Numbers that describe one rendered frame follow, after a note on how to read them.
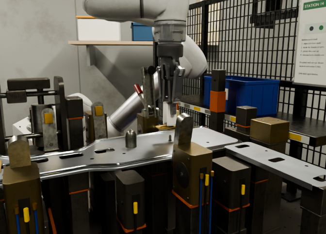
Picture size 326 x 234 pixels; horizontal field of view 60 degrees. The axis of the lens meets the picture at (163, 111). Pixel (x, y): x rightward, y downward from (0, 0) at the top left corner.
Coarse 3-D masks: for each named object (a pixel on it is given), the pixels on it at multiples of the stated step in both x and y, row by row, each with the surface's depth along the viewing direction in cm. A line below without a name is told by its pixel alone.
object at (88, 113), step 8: (88, 112) 92; (104, 112) 92; (88, 120) 90; (88, 128) 91; (88, 136) 92; (96, 152) 92; (104, 152) 94; (96, 176) 94; (96, 184) 94; (96, 192) 95; (96, 200) 95; (96, 208) 95; (96, 216) 96
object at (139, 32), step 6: (132, 24) 287; (138, 24) 288; (132, 30) 289; (138, 30) 290; (144, 30) 291; (150, 30) 291; (132, 36) 290; (138, 36) 291; (144, 36) 292; (150, 36) 293
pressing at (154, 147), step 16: (208, 128) 100; (96, 144) 82; (112, 144) 82; (144, 144) 82; (160, 144) 82; (208, 144) 82; (224, 144) 82; (32, 160) 70; (48, 160) 69; (64, 160) 69; (80, 160) 69; (96, 160) 69; (112, 160) 69; (128, 160) 69; (144, 160) 70; (160, 160) 71; (0, 176) 60; (48, 176) 62
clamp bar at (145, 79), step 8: (144, 72) 94; (152, 72) 93; (144, 80) 94; (152, 80) 96; (144, 88) 95; (152, 88) 96; (144, 96) 96; (152, 96) 96; (144, 104) 96; (152, 104) 97
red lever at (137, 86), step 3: (135, 84) 105; (138, 84) 105; (135, 87) 104; (138, 87) 104; (135, 90) 104; (138, 90) 103; (141, 90) 103; (138, 93) 102; (141, 93) 102; (141, 96) 101; (141, 99) 101; (150, 108) 97; (150, 111) 96; (153, 111) 97; (150, 114) 96
